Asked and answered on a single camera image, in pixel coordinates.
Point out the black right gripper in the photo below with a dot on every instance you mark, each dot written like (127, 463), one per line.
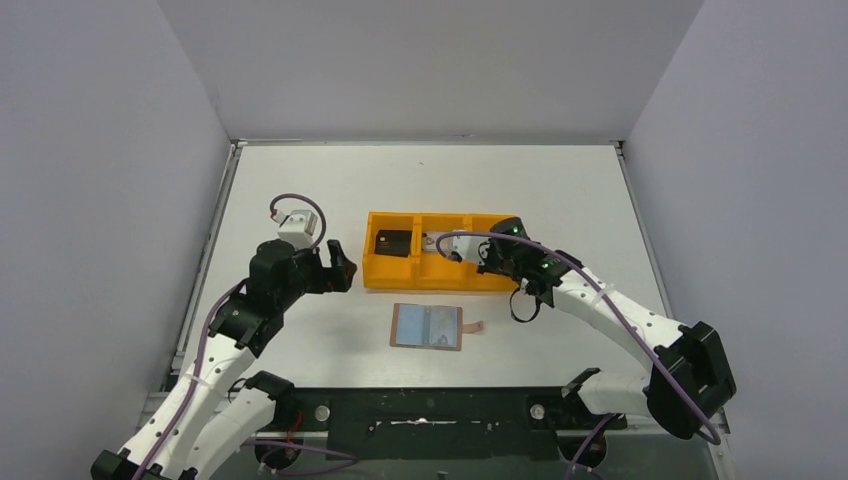
(486, 250)

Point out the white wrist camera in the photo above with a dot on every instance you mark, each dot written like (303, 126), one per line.
(297, 228)
(465, 249)

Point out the black card in bin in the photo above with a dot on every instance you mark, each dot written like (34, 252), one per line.
(394, 243)

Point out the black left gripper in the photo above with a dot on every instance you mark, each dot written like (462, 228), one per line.
(325, 268)

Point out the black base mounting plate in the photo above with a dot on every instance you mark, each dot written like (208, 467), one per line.
(536, 423)

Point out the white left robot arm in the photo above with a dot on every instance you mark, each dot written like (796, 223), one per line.
(161, 447)

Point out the silver card in bin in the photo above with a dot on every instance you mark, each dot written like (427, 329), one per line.
(430, 242)

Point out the tan leather card holder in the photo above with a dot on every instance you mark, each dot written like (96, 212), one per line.
(430, 327)

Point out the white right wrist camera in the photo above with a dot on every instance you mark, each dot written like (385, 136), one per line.
(465, 249)

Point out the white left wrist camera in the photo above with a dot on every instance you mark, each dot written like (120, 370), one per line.
(297, 228)

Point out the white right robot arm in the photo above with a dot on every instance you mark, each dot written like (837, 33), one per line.
(684, 377)

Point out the yellow three-compartment plastic bin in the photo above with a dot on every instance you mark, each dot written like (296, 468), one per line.
(427, 271)

